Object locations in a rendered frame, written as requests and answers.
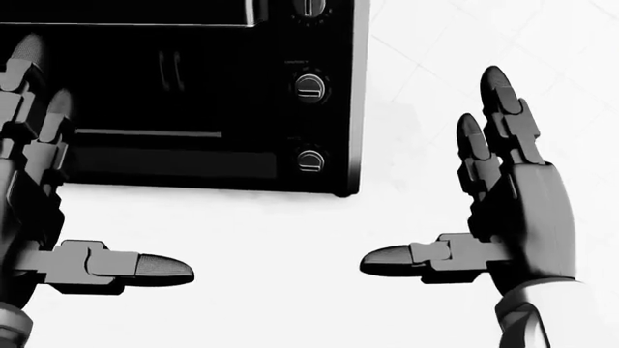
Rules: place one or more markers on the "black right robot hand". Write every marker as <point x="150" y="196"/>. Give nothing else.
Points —
<point x="537" y="217"/>

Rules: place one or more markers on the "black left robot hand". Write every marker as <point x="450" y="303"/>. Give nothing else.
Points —
<point x="29" y="203"/>

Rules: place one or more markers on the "toaster oven glass door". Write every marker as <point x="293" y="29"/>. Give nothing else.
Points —
<point x="159" y="105"/>

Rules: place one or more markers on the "silver black oven knob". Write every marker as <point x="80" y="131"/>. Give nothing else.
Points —
<point x="311" y="7"/>
<point x="310" y="159"/>
<point x="310" y="87"/>

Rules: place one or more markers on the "black toaster oven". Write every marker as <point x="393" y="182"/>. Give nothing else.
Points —
<point x="271" y="108"/>

